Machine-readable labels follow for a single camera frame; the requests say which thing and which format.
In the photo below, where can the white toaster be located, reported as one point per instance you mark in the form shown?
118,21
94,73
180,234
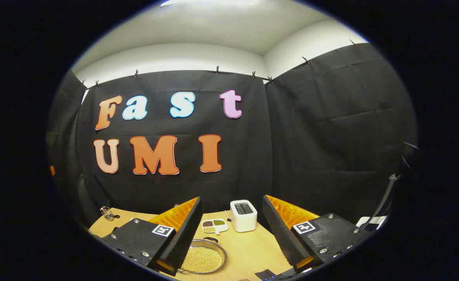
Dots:
243,220

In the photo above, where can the white divided bean dish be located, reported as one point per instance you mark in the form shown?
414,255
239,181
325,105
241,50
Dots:
215,227

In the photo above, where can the stainless steel pot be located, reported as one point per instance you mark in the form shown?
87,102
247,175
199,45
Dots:
198,244

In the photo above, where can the pile of soybeans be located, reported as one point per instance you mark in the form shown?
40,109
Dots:
204,259

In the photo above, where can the black backdrop cloth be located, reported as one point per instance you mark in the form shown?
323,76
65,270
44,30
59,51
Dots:
252,156

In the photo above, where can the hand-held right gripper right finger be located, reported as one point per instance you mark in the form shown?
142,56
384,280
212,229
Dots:
278,234

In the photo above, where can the dark metal frame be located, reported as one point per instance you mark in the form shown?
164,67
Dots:
387,197

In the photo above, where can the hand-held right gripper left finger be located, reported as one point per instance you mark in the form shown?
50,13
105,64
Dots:
188,234

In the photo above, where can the row of black cloth clips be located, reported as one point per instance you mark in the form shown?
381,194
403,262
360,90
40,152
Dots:
217,70

